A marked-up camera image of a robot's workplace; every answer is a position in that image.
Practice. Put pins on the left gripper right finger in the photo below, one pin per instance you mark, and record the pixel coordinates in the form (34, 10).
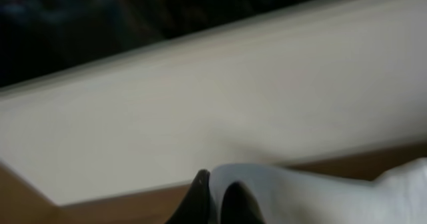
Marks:
(239, 207)

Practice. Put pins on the white t-shirt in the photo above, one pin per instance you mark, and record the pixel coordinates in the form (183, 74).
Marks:
(287, 196)

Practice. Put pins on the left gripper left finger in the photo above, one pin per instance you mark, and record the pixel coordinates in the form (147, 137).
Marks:
(195, 206)

